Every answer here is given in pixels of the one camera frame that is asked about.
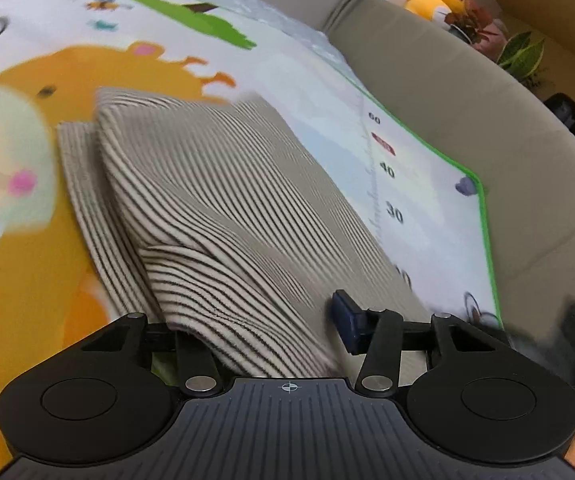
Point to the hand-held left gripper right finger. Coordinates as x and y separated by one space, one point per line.
350 317

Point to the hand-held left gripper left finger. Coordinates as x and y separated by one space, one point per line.
187 355

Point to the striped beige garment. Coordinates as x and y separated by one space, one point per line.
202 220

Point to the black round object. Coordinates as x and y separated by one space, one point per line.
566 111

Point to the beige sofa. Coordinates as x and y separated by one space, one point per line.
492 125

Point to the cartoon printed play mat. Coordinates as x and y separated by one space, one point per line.
132 125

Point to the green leaf potted plant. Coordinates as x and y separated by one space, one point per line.
522 55

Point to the clear plastic bag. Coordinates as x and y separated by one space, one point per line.
287 15

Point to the red leaf potted plant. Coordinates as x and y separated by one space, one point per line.
472 22

